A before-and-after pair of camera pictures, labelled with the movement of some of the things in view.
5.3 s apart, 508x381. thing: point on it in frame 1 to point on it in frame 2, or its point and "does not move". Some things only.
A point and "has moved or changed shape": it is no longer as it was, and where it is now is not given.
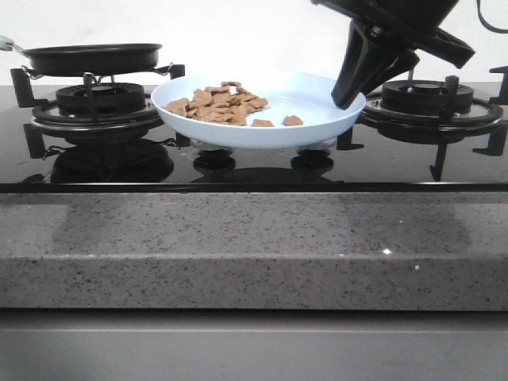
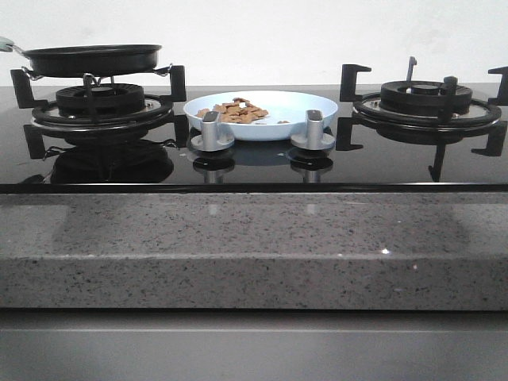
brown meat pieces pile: x=228 y=103 has moved or changed shape
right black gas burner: x=426 y=98 does not move
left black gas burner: x=107 y=98 does not move
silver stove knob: x=214 y=154 to x=209 y=141
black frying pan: x=87 y=58 does not move
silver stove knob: x=312 y=153 to x=313 y=139
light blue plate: x=255 y=109 has moved or changed shape
